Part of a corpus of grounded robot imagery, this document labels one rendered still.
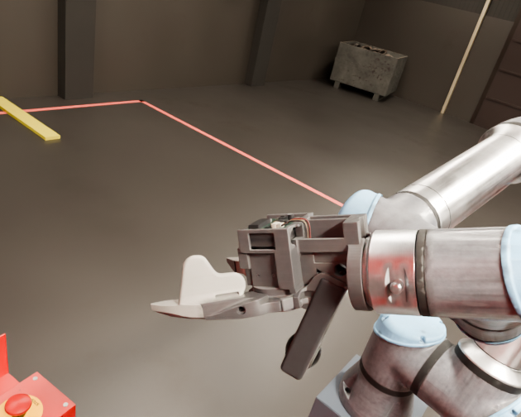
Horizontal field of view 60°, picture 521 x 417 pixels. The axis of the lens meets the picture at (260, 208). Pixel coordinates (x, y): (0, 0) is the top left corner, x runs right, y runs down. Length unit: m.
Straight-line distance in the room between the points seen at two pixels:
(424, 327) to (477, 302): 0.50
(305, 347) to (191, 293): 0.12
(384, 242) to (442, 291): 0.06
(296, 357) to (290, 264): 0.10
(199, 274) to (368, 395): 0.59
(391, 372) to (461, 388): 0.12
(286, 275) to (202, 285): 0.08
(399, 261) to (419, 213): 0.16
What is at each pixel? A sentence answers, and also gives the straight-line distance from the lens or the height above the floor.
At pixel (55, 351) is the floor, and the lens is 2.06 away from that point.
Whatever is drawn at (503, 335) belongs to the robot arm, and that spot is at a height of 1.25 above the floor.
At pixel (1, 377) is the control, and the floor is 0.70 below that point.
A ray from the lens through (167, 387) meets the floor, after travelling 1.93.
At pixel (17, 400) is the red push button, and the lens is 0.89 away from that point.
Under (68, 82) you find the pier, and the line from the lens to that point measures 4.83.
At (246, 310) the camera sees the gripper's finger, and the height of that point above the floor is 1.23.
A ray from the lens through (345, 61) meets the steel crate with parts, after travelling 7.96.
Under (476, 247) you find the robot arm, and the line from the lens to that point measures 0.38.
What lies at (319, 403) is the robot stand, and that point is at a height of 0.77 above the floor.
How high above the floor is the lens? 1.50
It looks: 28 degrees down
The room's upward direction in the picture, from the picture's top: 14 degrees clockwise
